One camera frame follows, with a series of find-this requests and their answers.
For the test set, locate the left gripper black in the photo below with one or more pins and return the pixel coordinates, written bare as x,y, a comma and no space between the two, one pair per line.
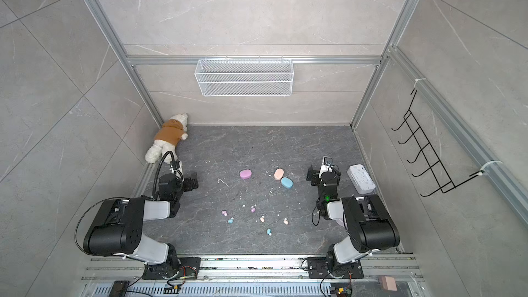
188,183

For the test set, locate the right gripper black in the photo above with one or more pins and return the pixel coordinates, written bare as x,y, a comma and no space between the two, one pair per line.
314,175

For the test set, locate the blue earbud charging case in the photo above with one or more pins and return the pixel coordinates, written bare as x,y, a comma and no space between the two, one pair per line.
286,182

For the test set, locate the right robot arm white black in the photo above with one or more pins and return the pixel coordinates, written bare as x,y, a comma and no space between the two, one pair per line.
368,225

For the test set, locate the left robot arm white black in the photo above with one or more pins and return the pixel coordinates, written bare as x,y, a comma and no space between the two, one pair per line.
117,228

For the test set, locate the peach earbud charging case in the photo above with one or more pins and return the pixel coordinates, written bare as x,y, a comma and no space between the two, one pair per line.
279,174

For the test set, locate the purple earbud charging case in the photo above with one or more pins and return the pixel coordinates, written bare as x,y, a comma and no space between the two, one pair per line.
245,174

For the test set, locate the white power strip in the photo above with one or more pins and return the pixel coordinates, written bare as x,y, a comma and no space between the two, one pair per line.
361,180

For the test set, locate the teddy bear with brown hoodie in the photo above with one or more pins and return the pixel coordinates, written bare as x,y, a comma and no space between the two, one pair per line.
172,132

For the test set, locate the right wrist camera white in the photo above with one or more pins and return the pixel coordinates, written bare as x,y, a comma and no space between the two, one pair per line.
327,164

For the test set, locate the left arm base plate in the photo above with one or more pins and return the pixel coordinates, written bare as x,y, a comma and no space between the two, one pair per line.
186,267

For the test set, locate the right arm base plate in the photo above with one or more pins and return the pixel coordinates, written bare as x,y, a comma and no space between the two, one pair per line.
323,267

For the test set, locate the white wire mesh basket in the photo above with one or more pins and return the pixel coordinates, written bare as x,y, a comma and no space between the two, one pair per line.
245,77

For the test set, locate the black wire hook rack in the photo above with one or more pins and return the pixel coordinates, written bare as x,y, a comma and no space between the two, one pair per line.
426,152

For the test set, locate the pink box on rail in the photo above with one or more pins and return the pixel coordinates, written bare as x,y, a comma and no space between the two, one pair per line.
388,283

